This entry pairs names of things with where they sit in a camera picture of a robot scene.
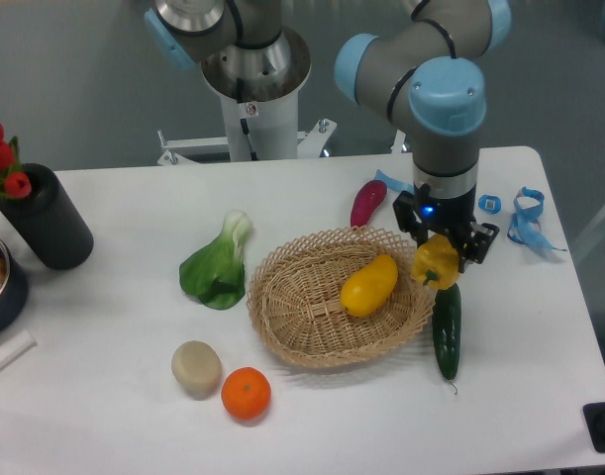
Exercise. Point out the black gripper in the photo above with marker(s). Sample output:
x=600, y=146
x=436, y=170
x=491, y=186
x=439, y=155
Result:
x=451, y=217

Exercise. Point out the yellow bell pepper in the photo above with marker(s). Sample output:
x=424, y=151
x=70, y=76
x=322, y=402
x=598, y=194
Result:
x=436, y=263

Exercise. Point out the orange tangerine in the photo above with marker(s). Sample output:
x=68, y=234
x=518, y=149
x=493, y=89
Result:
x=246, y=394

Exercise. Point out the beige round bun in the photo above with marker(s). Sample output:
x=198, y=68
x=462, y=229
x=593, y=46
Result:
x=197, y=368

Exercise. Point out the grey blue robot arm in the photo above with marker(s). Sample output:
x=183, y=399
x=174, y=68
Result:
x=424, y=82

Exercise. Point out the woven wicker basket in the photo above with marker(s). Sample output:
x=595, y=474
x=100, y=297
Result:
x=294, y=299

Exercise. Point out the small blue tape roll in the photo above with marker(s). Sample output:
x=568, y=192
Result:
x=490, y=204

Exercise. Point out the curled blue tape strip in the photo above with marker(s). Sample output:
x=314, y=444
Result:
x=394, y=184

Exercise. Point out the purple eggplant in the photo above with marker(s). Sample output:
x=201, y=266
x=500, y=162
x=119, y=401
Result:
x=367, y=200

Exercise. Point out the blue ribbon tangle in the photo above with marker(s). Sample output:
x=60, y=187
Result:
x=525, y=227

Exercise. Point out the green cucumber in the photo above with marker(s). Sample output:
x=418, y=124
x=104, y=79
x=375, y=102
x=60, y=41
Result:
x=446, y=331

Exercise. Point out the yellow mango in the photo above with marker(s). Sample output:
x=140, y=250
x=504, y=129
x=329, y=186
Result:
x=369, y=288

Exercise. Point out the green bok choy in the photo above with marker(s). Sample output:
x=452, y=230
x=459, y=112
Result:
x=215, y=274

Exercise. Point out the black device at edge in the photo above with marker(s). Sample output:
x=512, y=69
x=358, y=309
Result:
x=594, y=414

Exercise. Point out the black cylindrical vase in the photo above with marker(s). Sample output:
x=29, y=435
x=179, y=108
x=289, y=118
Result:
x=49, y=222

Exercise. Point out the red tulip bouquet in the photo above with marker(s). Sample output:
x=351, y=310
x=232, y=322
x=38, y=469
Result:
x=15, y=183

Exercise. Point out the dark metal bowl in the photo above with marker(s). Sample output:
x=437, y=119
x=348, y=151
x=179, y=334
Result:
x=14, y=288

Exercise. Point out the white paper tube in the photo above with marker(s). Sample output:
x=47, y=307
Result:
x=14, y=347

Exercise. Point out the white metal base frame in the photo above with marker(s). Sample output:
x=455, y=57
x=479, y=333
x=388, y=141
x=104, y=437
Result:
x=257, y=139

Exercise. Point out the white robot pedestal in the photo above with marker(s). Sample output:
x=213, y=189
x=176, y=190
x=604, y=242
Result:
x=257, y=83

